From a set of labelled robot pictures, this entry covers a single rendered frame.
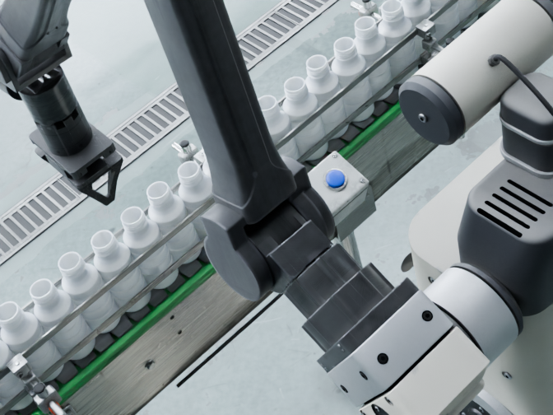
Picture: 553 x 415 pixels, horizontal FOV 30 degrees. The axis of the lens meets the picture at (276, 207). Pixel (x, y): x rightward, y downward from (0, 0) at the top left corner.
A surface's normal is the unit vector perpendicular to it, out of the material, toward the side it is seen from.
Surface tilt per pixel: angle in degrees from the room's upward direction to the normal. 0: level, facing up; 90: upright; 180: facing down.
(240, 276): 85
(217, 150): 85
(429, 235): 0
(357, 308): 32
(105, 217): 0
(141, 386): 90
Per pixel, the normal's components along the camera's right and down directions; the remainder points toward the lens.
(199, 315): 0.66, 0.47
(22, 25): -0.62, 0.59
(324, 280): -0.03, -0.15
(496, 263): -0.73, 0.18
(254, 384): -0.21, -0.63
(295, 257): 0.22, -0.37
